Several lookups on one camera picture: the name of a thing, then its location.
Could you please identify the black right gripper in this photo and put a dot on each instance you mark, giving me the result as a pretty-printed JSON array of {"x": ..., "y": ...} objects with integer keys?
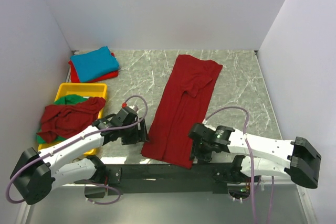
[{"x": 207, "y": 157}]

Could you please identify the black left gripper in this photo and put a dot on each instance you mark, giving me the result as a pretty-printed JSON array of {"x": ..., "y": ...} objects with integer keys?
[{"x": 139, "y": 135}]

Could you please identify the dark red t-shirt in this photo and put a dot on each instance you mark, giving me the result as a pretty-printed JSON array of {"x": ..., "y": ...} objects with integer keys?
[
  {"x": 184, "y": 102},
  {"x": 92, "y": 107}
]

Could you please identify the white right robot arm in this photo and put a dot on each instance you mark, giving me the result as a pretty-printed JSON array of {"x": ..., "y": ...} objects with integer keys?
[{"x": 259, "y": 156}]

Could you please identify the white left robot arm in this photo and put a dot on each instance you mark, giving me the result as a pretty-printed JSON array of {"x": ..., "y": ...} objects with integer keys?
[{"x": 65, "y": 161}]

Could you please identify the black base crossbar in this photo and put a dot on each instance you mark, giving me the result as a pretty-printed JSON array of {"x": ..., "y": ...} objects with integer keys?
[{"x": 164, "y": 178}]

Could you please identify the crumpled dark red t-shirt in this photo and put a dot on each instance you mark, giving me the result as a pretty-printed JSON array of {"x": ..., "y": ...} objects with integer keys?
[{"x": 92, "y": 107}]

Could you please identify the folded blue t-shirt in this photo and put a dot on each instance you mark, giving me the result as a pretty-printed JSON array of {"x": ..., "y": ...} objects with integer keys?
[{"x": 94, "y": 64}]

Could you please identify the folded bright red t-shirt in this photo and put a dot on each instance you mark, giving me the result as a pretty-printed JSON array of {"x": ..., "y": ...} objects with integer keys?
[{"x": 75, "y": 79}]

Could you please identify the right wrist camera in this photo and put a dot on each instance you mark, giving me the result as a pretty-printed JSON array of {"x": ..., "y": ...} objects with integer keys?
[{"x": 201, "y": 132}]

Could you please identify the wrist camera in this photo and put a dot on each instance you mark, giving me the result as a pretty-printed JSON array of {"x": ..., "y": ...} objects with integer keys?
[
  {"x": 126, "y": 116},
  {"x": 201, "y": 132}
]

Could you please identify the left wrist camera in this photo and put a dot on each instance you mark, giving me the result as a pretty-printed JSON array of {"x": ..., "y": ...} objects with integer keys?
[{"x": 126, "y": 116}]

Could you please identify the aluminium rail frame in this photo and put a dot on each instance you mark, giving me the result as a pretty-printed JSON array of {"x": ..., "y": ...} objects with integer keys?
[{"x": 38, "y": 180}]

